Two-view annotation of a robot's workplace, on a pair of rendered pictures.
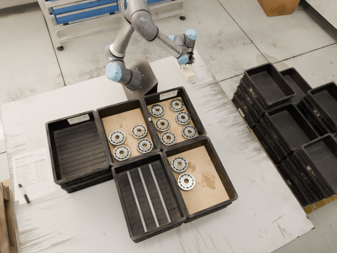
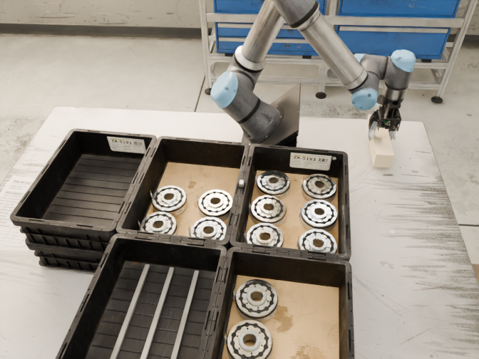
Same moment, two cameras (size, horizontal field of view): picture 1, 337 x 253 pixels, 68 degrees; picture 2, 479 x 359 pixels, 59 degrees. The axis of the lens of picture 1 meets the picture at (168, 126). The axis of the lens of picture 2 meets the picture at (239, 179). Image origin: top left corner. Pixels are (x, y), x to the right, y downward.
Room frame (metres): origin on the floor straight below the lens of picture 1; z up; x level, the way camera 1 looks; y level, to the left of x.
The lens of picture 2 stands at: (0.10, -0.38, 1.79)
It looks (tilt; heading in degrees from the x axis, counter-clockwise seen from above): 45 degrees down; 36
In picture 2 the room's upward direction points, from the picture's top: 2 degrees counter-clockwise
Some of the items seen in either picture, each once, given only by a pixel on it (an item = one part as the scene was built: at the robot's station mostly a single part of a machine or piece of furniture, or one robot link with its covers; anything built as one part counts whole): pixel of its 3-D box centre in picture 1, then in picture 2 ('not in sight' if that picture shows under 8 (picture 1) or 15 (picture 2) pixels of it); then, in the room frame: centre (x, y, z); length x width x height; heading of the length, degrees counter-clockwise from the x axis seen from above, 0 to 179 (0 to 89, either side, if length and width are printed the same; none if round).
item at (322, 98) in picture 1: (320, 117); not in sight; (1.35, -1.39, 0.37); 0.40 x 0.30 x 0.45; 30
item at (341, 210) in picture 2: (172, 120); (292, 209); (0.83, -0.02, 0.87); 0.40 x 0.30 x 0.11; 26
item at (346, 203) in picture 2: (173, 116); (294, 196); (0.83, -0.02, 0.92); 0.40 x 0.30 x 0.02; 26
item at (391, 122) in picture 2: (188, 55); (389, 111); (1.39, -0.09, 0.90); 0.09 x 0.08 x 0.12; 29
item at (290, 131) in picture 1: (283, 134); not in sight; (1.15, -1.04, 0.31); 0.40 x 0.30 x 0.34; 30
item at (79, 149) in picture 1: (78, 148); (95, 188); (0.57, 0.52, 0.87); 0.40 x 0.30 x 0.11; 26
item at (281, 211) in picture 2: (162, 124); (268, 208); (0.80, 0.04, 0.86); 0.10 x 0.10 x 0.01
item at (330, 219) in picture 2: (183, 117); (318, 213); (0.87, -0.09, 0.86); 0.10 x 0.10 x 0.01
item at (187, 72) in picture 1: (184, 67); (378, 139); (1.41, -0.07, 0.75); 0.24 x 0.06 x 0.06; 29
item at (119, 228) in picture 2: (127, 129); (189, 186); (0.70, 0.25, 0.92); 0.40 x 0.30 x 0.02; 26
